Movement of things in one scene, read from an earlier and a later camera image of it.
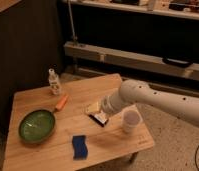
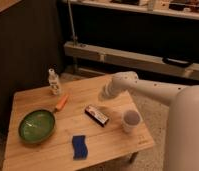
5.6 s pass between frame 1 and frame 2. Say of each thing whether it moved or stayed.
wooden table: stayed
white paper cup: stayed
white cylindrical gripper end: moved
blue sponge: stayed
